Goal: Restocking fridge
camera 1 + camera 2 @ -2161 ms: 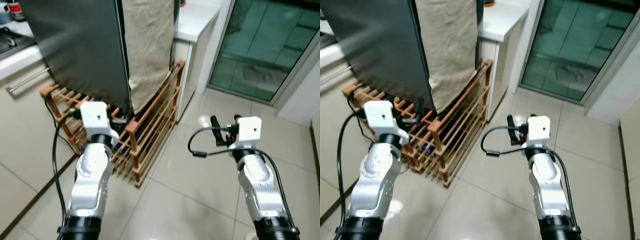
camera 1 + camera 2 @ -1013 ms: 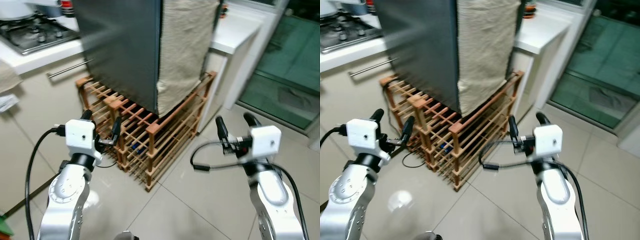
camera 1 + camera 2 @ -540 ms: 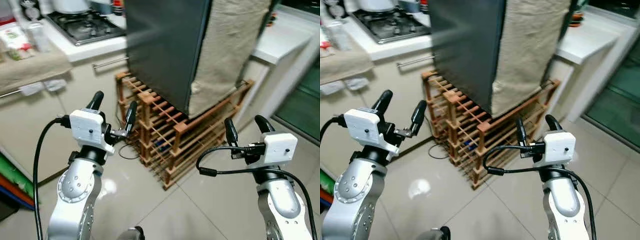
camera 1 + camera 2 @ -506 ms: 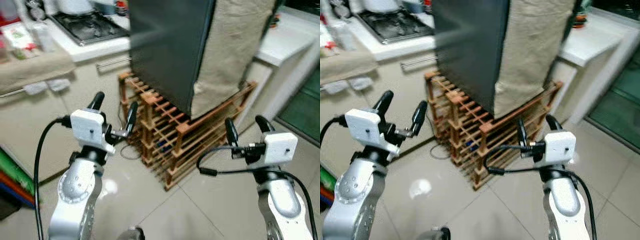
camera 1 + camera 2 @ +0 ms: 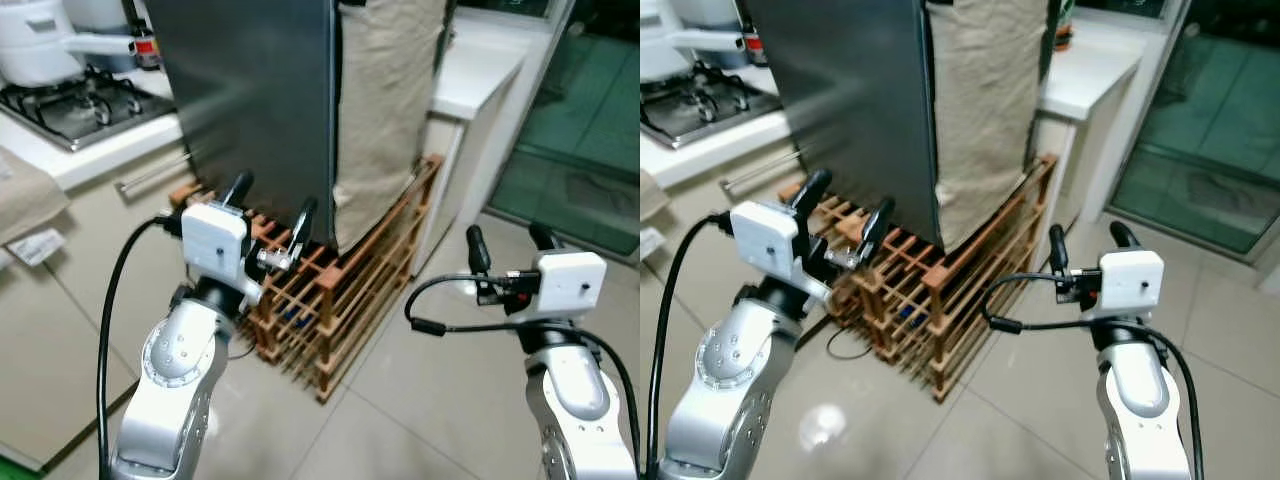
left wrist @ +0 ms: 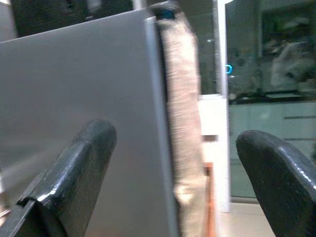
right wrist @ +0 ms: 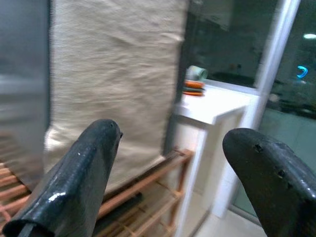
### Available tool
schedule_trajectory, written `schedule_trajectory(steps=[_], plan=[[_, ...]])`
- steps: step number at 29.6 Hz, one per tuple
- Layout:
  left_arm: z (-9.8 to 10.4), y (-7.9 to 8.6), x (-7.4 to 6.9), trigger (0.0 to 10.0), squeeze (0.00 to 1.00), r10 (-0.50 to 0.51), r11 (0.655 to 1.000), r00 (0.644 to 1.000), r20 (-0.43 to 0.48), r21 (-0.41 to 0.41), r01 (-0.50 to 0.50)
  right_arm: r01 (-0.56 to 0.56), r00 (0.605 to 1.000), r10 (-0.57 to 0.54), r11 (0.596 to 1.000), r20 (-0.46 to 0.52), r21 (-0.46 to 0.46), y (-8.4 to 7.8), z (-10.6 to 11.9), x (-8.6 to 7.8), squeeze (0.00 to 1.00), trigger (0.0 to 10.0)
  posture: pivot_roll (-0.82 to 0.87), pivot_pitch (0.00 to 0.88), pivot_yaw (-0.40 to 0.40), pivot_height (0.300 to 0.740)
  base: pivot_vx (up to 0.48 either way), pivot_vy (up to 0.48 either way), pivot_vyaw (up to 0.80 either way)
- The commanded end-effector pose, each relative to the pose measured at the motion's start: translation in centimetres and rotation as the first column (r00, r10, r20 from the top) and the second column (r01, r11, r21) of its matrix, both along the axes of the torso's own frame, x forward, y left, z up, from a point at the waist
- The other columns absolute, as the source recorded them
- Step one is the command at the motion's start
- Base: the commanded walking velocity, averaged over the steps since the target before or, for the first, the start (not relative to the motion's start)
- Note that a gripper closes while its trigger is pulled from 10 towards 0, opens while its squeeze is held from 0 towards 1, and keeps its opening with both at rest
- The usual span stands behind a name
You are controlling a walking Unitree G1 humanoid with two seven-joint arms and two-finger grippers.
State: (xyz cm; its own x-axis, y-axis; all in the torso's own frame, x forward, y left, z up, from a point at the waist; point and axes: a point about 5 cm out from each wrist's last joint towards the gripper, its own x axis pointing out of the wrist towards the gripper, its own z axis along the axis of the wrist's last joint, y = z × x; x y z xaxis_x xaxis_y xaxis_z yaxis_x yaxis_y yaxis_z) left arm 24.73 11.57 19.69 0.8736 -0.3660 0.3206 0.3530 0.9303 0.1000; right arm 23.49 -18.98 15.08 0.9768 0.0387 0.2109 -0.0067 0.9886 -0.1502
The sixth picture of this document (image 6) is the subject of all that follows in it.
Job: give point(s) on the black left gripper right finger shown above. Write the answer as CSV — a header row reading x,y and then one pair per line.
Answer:
x,y
284,187

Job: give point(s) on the dark grey fridge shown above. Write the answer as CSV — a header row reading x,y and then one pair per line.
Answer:
x,y
74,74

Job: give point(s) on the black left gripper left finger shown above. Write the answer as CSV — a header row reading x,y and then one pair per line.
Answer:
x,y
69,177

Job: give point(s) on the white kitchen counter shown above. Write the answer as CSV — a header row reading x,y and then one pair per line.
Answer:
x,y
214,123

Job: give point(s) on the green-tinted glass door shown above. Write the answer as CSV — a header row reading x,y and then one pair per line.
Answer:
x,y
271,123

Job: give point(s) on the beige cloth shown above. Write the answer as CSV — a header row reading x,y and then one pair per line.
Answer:
x,y
182,98

